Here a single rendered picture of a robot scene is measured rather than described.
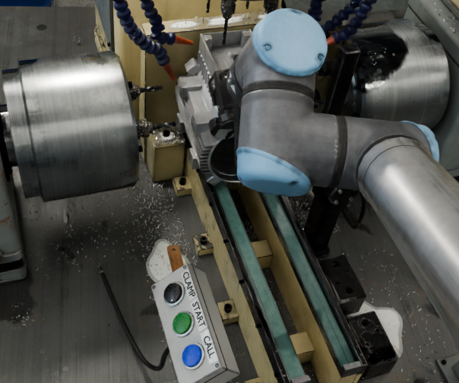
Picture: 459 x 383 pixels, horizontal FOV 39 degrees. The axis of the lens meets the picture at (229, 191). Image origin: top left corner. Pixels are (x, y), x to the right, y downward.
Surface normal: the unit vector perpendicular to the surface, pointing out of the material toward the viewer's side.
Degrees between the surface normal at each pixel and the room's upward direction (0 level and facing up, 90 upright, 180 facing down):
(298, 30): 25
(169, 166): 90
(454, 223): 39
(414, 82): 51
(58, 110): 32
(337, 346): 0
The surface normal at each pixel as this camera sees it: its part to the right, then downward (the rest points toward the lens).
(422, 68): 0.28, -0.03
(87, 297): 0.11, -0.65
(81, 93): 0.21, -0.34
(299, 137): 0.10, -0.15
